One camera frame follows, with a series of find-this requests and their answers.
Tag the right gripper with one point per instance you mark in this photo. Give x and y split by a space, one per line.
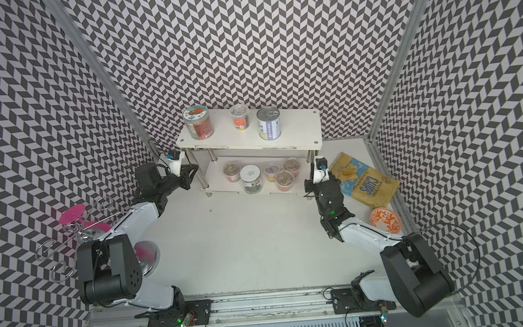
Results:
309 185

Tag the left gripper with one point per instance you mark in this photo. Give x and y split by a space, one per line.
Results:
186 175

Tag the pink seed cup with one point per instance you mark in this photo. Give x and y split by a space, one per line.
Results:
292 165
232 171
284 180

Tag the tomato label seed jar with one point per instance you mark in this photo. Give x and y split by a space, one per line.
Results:
198 123

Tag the white lid dark jar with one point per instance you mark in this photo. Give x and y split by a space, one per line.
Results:
251 178

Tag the small red label cup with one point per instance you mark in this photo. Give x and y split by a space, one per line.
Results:
239 113

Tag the purple white tin can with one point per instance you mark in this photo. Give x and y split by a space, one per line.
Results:
269 123

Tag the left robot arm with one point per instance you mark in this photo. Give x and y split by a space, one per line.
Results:
115 267

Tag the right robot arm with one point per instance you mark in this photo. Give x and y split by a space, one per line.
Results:
414 277

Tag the small yellow seed cup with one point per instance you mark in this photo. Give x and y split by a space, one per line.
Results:
271 170

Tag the yellow blue snack bag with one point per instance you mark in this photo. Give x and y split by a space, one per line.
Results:
364 183

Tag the orange patterned bowl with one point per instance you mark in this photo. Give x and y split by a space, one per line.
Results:
386 220

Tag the pink plate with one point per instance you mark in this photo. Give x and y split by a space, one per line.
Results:
73 214

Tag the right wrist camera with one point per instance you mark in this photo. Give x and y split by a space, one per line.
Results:
320 170

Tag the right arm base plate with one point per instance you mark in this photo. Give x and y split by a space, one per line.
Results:
349 300

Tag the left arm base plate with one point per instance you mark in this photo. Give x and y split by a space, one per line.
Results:
174 317

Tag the wire cup rack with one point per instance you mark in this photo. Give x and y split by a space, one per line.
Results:
96 221

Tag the aluminium front rail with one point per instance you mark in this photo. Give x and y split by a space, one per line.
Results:
246 308

